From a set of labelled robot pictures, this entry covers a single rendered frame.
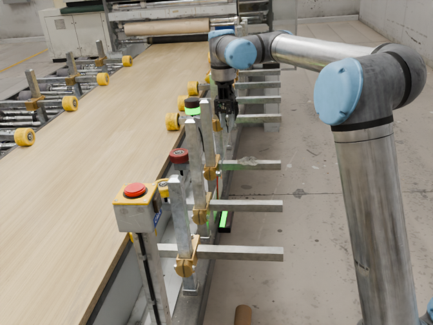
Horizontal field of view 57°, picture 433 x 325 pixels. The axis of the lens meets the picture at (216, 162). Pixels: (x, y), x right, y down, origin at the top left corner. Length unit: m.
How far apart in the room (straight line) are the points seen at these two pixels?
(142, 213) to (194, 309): 0.54
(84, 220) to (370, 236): 0.86
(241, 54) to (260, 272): 1.41
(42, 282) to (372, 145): 0.85
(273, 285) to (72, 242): 1.30
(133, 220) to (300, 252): 1.80
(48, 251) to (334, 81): 0.89
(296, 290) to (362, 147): 1.55
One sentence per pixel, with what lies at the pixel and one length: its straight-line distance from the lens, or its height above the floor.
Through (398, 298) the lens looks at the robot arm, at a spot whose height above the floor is 0.99.
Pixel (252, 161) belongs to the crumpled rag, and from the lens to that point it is 1.57.
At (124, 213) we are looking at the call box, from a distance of 0.75.
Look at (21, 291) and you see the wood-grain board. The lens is 1.14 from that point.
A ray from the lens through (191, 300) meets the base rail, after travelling 1.25.
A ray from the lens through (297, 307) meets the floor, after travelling 2.17.
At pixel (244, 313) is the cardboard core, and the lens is 2.03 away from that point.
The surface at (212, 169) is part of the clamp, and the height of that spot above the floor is 0.87.
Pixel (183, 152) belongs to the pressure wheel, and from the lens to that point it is 1.61.
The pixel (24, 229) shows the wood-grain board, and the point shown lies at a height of 0.90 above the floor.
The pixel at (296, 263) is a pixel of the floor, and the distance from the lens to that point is 2.39.
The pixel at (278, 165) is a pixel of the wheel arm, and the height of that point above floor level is 0.85.
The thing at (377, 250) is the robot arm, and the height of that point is 1.08.
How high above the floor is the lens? 1.60
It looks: 28 degrees down
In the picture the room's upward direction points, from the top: 5 degrees counter-clockwise
